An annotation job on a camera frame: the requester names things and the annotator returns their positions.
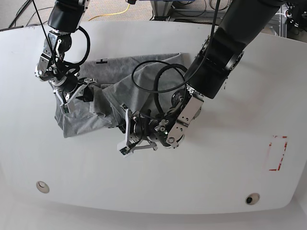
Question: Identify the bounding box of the table grommet hole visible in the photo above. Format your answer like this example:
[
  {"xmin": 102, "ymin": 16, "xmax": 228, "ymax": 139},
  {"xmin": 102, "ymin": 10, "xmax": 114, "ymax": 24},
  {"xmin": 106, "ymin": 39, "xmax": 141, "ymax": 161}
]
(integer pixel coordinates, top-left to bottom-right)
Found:
[
  {"xmin": 245, "ymin": 193, "xmax": 260, "ymax": 206},
  {"xmin": 36, "ymin": 181, "xmax": 50, "ymax": 194}
]

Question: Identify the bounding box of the red tape rectangle marking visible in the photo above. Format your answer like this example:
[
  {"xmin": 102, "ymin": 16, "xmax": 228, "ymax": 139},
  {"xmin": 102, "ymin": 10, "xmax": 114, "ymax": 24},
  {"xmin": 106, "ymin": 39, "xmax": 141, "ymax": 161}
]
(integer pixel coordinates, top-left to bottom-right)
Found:
[{"xmin": 266, "ymin": 136, "xmax": 288, "ymax": 172}]

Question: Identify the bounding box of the left table grommet hole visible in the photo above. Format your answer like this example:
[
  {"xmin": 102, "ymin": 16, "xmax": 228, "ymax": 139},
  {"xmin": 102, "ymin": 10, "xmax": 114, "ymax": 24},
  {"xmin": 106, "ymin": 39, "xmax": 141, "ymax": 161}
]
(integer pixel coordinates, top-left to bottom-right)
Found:
[{"xmin": 36, "ymin": 181, "xmax": 50, "ymax": 194}]

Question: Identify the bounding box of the grey t-shirt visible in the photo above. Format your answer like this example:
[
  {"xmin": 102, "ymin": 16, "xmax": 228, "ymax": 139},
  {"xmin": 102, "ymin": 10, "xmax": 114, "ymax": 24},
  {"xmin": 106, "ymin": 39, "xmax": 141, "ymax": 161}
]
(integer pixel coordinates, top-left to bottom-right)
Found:
[{"xmin": 55, "ymin": 53, "xmax": 189, "ymax": 138}]

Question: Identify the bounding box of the right table grommet hole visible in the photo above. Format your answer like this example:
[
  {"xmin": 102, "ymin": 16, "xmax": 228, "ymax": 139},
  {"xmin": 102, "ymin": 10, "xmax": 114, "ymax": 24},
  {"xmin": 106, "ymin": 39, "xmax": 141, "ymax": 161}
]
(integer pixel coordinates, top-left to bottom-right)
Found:
[{"xmin": 245, "ymin": 193, "xmax": 260, "ymax": 206}]

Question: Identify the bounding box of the aluminium frame base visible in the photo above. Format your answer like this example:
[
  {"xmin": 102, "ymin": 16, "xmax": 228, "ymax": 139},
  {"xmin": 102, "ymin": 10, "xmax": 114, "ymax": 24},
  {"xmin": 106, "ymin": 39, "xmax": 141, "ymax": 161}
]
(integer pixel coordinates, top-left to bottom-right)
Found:
[{"xmin": 150, "ymin": 0, "xmax": 287, "ymax": 38}]

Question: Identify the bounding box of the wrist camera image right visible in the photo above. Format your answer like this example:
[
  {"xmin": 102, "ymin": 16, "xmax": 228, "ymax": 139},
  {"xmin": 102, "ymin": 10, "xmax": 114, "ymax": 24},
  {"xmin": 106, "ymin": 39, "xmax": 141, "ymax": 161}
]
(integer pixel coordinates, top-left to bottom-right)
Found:
[{"xmin": 117, "ymin": 143, "xmax": 132, "ymax": 158}]

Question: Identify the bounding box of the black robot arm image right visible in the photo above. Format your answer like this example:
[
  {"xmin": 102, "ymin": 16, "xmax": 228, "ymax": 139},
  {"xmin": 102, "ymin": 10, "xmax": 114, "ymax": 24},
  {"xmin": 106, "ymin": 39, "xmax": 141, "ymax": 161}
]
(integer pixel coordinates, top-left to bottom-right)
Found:
[{"xmin": 118, "ymin": 0, "xmax": 283, "ymax": 156}]

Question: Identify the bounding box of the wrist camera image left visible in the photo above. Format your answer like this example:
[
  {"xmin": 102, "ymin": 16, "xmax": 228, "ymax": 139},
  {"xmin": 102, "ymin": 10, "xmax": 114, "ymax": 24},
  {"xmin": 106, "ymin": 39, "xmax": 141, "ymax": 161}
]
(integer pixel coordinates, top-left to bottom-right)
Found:
[{"xmin": 60, "ymin": 103, "xmax": 75, "ymax": 114}]

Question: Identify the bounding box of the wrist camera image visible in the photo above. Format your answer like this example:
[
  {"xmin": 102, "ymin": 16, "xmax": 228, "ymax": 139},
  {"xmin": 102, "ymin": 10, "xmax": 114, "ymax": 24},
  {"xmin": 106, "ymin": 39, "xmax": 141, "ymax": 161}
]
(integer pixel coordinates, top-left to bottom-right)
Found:
[
  {"xmin": 60, "ymin": 103, "xmax": 75, "ymax": 114},
  {"xmin": 117, "ymin": 143, "xmax": 132, "ymax": 158}
]

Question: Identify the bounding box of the yellow cable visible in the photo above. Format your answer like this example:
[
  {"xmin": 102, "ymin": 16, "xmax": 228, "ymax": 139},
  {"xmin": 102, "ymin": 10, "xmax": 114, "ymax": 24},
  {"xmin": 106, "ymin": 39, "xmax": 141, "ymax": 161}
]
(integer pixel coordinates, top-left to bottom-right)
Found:
[{"xmin": 88, "ymin": 2, "xmax": 131, "ymax": 22}]

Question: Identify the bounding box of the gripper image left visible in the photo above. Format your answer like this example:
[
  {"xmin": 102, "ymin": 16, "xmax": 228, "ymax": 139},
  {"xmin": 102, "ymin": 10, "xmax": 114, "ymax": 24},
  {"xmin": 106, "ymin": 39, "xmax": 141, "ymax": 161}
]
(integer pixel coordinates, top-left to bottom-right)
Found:
[{"xmin": 52, "ymin": 76, "xmax": 97, "ymax": 104}]

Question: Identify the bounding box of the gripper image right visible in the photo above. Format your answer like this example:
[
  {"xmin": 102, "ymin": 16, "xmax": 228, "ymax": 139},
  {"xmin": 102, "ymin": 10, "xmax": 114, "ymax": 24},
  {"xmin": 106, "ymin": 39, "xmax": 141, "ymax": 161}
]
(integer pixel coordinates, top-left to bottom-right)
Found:
[{"xmin": 120, "ymin": 103, "xmax": 158, "ymax": 153}]

